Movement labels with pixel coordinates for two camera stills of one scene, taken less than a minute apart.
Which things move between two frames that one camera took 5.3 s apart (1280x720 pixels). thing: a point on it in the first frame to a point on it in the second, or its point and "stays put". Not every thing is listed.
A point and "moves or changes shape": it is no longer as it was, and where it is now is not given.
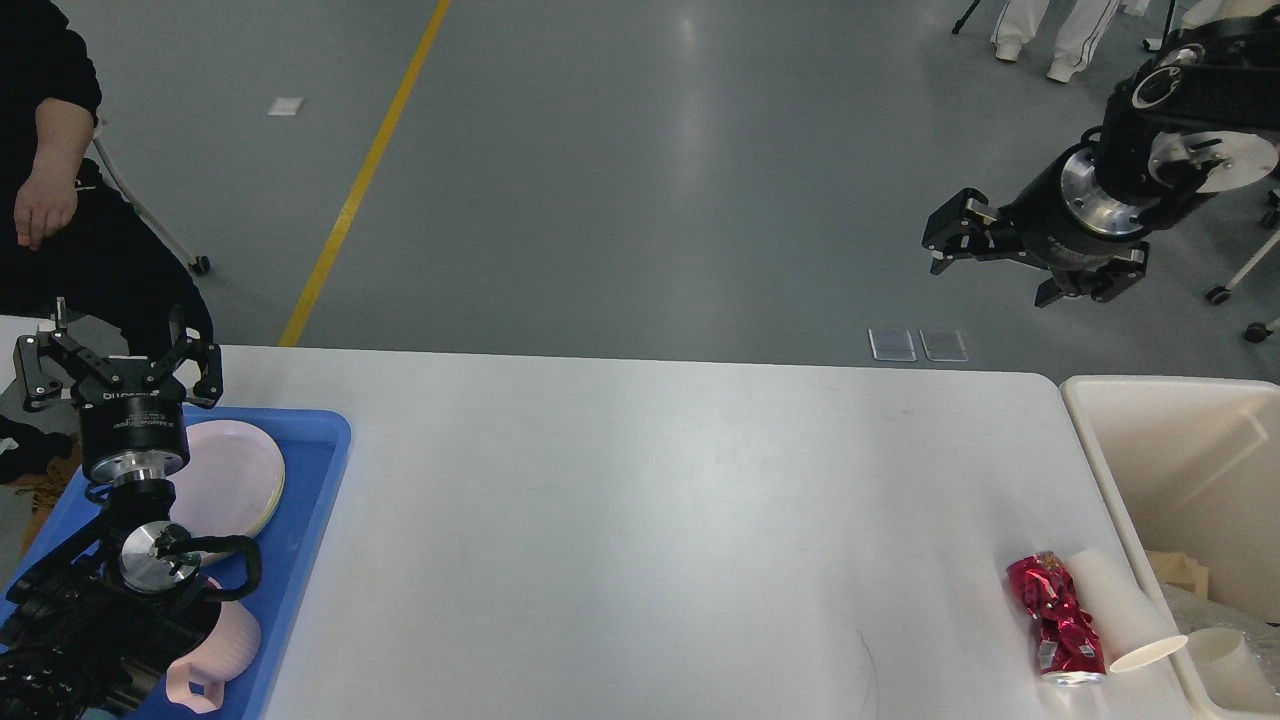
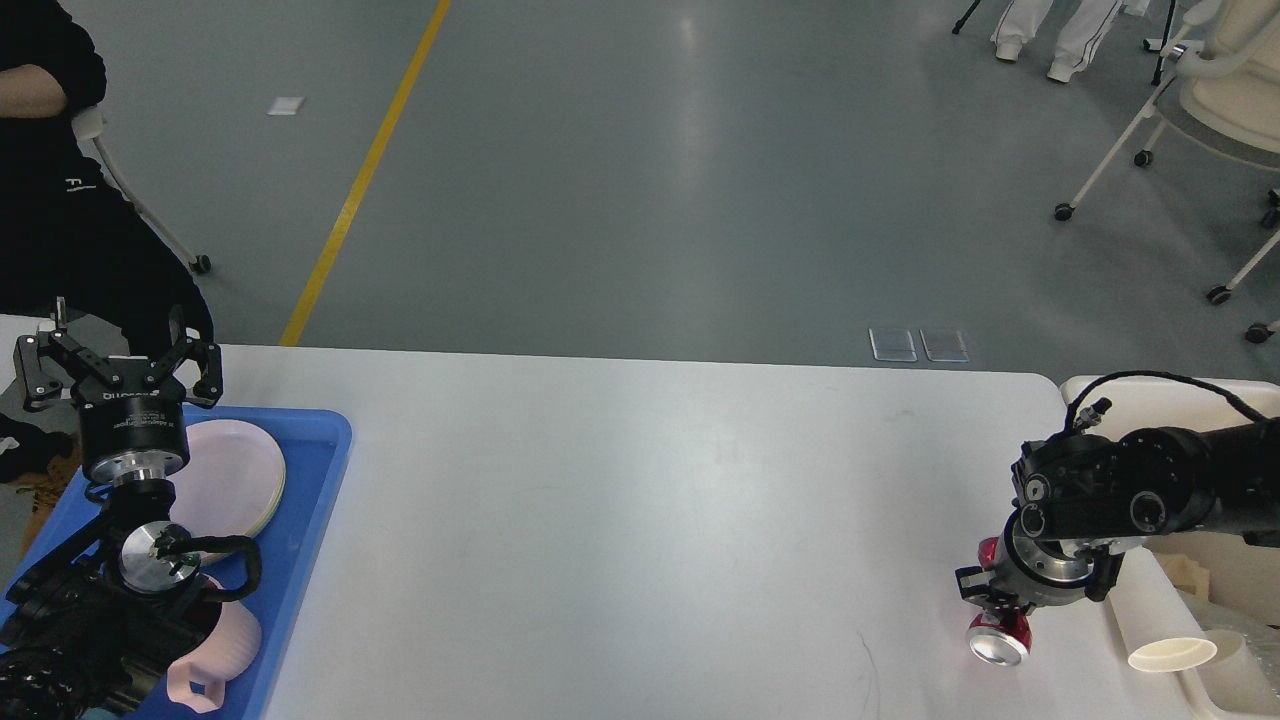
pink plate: [229, 486] stays put
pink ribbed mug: [197, 681] stays put
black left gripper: [131, 421] stays put
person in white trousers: [1078, 36] stays put
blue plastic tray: [314, 445] stays put
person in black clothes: [68, 237] stays put
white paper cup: [1131, 635] moves or changes shape
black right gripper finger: [967, 225] to [978, 587]
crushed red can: [1069, 650] to [996, 636]
